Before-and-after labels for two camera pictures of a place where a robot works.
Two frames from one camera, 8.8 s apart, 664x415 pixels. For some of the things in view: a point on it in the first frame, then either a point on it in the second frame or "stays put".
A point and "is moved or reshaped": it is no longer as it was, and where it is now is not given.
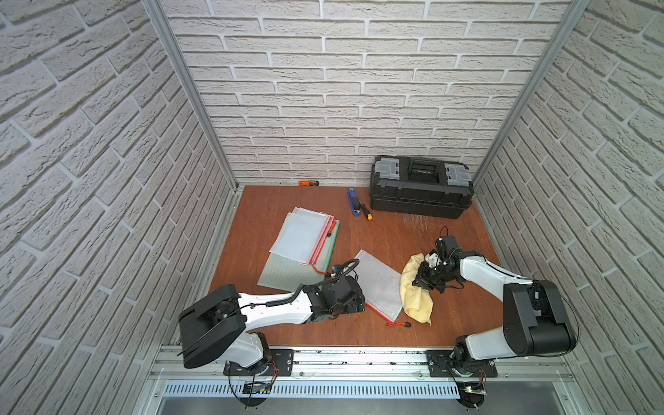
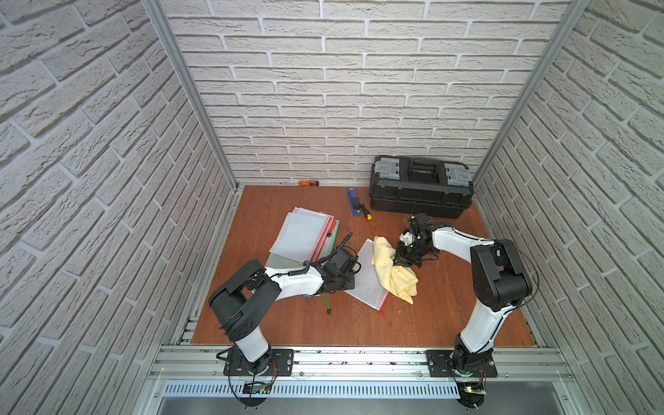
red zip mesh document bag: [382, 287] is moved or reshaped
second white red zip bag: [331, 223] stays put
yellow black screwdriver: [369, 215] stays put
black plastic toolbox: [420, 187] stays put
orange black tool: [305, 183] stays put
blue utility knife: [354, 201] stays put
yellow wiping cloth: [417, 303] to [398, 281]
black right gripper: [421, 279] to [400, 257]
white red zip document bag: [300, 236] stays put
